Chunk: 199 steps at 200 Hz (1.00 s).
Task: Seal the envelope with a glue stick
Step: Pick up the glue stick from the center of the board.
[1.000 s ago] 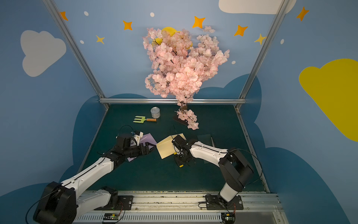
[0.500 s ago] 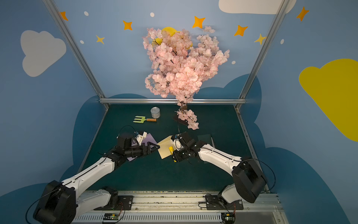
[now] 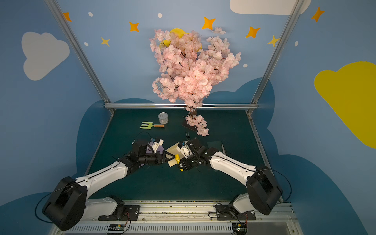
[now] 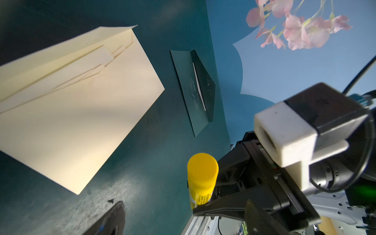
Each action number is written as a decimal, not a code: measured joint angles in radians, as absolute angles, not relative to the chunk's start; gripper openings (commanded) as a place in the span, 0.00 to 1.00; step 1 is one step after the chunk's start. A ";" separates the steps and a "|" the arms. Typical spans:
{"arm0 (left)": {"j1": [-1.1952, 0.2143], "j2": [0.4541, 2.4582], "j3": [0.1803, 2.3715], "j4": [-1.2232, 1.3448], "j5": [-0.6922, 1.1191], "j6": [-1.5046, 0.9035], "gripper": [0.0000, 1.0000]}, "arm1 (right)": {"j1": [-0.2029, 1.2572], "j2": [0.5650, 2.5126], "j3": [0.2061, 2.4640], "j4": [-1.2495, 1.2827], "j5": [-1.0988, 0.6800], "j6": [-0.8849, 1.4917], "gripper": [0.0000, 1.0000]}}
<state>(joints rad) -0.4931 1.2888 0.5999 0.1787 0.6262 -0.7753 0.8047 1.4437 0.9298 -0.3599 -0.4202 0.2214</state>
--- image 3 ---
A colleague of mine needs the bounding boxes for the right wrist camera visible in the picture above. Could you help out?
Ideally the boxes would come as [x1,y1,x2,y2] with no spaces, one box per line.
[178,141,192,158]

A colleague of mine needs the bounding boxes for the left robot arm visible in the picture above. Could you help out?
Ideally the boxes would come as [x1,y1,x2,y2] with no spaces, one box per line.
[42,141,175,231]

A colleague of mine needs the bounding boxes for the pink cherry blossom tree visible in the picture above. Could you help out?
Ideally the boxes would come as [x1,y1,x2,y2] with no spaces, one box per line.
[150,29,241,136]

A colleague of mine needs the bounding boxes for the right controller board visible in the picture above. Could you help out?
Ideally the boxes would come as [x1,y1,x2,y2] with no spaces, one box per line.
[232,223,247,235]

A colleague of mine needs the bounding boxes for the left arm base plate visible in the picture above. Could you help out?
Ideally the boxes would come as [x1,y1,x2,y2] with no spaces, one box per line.
[98,205,140,221]

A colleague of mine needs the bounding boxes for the back horizontal aluminium bar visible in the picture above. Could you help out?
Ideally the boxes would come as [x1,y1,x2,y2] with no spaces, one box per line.
[104,103,258,110]

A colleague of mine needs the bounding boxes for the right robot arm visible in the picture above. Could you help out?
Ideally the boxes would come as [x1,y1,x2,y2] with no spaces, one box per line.
[175,138,283,215]

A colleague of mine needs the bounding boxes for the green toy garden fork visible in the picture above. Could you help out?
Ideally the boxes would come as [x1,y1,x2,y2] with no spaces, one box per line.
[140,121,165,130]

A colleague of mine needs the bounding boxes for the left controller board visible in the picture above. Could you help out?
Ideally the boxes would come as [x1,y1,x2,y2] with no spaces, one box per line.
[107,223,127,235]

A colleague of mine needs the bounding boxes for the right aluminium frame post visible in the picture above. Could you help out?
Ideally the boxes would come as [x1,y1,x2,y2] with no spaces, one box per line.
[247,0,305,117]

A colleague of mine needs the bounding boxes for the cream yellow envelope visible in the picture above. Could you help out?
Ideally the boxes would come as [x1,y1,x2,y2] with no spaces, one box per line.
[166,143,181,167]

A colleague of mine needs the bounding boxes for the purple envelope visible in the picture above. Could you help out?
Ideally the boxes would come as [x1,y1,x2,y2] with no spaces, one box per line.
[146,142,165,154]

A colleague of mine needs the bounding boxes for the dark green envelope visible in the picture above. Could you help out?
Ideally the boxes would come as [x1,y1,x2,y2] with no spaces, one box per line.
[207,141,223,152]

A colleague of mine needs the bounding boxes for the controller board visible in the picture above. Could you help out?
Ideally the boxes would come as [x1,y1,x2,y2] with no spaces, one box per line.
[107,223,127,235]
[232,223,247,235]

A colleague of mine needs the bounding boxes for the silver tin can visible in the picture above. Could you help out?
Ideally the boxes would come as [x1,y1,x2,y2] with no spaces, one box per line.
[158,112,168,124]

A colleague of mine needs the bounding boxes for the aluminium mounting rail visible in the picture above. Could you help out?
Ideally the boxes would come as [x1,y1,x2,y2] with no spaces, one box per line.
[49,201,303,235]

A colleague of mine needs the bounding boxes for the aluminium frame post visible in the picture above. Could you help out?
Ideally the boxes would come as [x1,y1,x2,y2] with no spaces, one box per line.
[247,0,305,117]
[45,0,111,104]

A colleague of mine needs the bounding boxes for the yellow glue stick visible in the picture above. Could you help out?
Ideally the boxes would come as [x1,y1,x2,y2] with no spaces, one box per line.
[175,154,184,171]

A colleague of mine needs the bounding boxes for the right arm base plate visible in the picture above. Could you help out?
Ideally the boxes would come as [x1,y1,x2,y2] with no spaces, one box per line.
[214,203,256,221]

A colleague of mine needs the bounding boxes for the left aluminium frame post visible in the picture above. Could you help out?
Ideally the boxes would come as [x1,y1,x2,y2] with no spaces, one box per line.
[45,0,111,104]

